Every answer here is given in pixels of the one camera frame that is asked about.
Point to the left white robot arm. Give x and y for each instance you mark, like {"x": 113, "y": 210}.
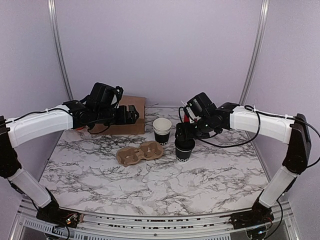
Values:
{"x": 14, "y": 132}

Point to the aluminium front rail base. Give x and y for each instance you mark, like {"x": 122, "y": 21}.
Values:
{"x": 103, "y": 226}

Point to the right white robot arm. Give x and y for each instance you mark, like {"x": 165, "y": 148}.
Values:
{"x": 288, "y": 133}

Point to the aluminium frame post right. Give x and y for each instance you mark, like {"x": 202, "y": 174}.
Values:
{"x": 261, "y": 28}

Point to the red cylindrical holder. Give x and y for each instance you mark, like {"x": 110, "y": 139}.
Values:
{"x": 186, "y": 118}

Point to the aluminium frame post left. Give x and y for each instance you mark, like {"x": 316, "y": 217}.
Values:
{"x": 58, "y": 48}

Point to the stacked black paper cups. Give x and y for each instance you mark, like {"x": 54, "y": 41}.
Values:
{"x": 162, "y": 129}

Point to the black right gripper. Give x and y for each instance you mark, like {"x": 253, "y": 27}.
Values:
{"x": 180, "y": 131}

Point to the black plastic cup lid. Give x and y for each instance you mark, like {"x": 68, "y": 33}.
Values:
{"x": 185, "y": 145}

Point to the single black paper cup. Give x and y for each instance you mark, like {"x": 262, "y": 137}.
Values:
{"x": 183, "y": 155}

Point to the brown cardboard cup carrier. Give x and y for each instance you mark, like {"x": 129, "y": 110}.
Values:
{"x": 150, "y": 150}

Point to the aluminium frame post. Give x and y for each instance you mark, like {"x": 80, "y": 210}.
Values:
{"x": 261, "y": 28}
{"x": 58, "y": 48}

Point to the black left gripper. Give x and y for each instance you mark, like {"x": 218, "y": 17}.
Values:
{"x": 123, "y": 119}

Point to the brown paper bag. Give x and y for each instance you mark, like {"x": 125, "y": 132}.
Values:
{"x": 130, "y": 122}

